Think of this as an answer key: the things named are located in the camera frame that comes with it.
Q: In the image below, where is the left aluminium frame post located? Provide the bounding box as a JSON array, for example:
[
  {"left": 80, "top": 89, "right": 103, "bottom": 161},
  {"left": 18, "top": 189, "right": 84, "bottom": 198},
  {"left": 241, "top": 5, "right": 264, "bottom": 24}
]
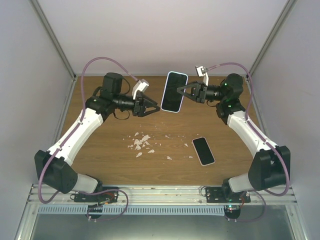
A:
[{"left": 29, "top": 0, "right": 77, "bottom": 81}]

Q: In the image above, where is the smartphone in pink case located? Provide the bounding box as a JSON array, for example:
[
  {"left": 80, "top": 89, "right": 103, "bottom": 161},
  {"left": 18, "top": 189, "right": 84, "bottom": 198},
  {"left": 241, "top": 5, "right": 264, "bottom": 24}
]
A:
[{"left": 192, "top": 137, "right": 216, "bottom": 166}]

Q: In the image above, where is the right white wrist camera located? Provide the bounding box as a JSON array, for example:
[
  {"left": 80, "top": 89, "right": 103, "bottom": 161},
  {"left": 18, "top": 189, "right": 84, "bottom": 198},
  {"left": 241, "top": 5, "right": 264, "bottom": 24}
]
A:
[{"left": 195, "top": 65, "right": 209, "bottom": 86}]

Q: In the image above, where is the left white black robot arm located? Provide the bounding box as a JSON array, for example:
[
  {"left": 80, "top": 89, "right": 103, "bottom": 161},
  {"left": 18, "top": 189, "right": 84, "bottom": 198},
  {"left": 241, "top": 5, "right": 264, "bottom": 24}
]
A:
[{"left": 34, "top": 72, "right": 160, "bottom": 202}]

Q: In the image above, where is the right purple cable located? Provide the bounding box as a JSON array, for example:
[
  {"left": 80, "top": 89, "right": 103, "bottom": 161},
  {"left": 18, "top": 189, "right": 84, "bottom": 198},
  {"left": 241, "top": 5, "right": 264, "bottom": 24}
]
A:
[{"left": 206, "top": 61, "right": 291, "bottom": 223}]

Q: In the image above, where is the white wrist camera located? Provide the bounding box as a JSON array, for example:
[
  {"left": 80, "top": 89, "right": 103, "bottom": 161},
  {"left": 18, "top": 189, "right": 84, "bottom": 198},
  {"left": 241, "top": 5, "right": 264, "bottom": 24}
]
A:
[
  {"left": 132, "top": 79, "right": 150, "bottom": 100},
  {"left": 195, "top": 65, "right": 209, "bottom": 86}
]

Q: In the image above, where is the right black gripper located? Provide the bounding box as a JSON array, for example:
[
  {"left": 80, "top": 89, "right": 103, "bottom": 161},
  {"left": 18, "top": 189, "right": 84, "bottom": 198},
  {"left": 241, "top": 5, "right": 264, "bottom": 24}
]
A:
[{"left": 176, "top": 80, "right": 226, "bottom": 104}]

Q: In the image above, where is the light blue phone case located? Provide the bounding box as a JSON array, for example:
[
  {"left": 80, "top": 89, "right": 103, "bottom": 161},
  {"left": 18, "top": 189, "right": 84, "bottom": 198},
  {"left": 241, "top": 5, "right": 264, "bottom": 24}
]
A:
[{"left": 159, "top": 70, "right": 189, "bottom": 113}]

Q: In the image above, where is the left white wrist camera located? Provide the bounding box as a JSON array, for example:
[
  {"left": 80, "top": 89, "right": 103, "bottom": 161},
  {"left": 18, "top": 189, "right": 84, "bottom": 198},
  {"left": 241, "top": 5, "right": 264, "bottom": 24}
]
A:
[{"left": 132, "top": 79, "right": 150, "bottom": 100}]

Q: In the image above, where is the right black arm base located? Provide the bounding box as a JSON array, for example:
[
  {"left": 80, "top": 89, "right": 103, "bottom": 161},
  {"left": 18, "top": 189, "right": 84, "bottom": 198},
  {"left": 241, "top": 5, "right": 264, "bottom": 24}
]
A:
[{"left": 199, "top": 185, "right": 251, "bottom": 204}]

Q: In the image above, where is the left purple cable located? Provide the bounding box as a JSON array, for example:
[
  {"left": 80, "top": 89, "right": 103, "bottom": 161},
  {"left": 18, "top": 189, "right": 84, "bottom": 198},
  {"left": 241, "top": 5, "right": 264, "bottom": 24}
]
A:
[{"left": 38, "top": 56, "right": 140, "bottom": 222}]

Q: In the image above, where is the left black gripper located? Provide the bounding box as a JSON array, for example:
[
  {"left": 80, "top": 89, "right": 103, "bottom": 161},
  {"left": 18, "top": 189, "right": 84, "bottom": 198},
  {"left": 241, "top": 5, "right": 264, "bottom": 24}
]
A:
[{"left": 114, "top": 92, "right": 161, "bottom": 118}]

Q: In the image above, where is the right aluminium frame post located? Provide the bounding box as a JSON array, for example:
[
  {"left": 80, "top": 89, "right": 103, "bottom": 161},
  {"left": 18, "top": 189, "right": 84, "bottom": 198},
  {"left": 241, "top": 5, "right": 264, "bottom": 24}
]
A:
[{"left": 249, "top": 0, "right": 297, "bottom": 76}]

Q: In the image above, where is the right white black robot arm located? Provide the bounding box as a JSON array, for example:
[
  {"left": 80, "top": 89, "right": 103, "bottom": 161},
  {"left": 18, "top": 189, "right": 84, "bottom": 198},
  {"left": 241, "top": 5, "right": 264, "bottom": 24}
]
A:
[{"left": 176, "top": 73, "right": 291, "bottom": 203}]

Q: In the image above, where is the grey slotted cable duct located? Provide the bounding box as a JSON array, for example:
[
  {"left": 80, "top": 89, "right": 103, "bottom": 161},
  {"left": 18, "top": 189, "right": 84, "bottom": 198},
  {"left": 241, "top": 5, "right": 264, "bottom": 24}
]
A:
[{"left": 38, "top": 204, "right": 225, "bottom": 216}]

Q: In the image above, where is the aluminium mounting rail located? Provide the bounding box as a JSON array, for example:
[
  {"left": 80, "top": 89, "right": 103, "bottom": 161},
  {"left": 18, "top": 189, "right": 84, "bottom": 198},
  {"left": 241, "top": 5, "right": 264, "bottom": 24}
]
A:
[{"left": 27, "top": 185, "right": 297, "bottom": 206}]

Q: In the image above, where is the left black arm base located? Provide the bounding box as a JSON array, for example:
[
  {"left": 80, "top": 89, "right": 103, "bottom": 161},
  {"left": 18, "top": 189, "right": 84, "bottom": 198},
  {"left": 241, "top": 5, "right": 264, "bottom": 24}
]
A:
[{"left": 70, "top": 186, "right": 119, "bottom": 204}]

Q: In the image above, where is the aluminium frame post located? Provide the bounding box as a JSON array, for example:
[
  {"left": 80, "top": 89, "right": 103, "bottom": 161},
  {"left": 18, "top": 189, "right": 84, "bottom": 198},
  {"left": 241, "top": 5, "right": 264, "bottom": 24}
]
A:
[
  {"left": 249, "top": 0, "right": 297, "bottom": 76},
  {"left": 29, "top": 0, "right": 77, "bottom": 81}
]

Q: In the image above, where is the white debris pile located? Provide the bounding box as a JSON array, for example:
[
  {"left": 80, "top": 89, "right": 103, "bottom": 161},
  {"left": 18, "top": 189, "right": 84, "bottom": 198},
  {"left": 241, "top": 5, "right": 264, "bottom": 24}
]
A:
[{"left": 126, "top": 132, "right": 158, "bottom": 158}]

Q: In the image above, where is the purple cable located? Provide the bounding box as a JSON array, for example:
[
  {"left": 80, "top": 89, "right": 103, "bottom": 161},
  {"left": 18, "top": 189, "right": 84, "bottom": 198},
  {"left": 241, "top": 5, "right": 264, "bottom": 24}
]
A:
[
  {"left": 38, "top": 56, "right": 140, "bottom": 222},
  {"left": 206, "top": 61, "right": 291, "bottom": 223}
]

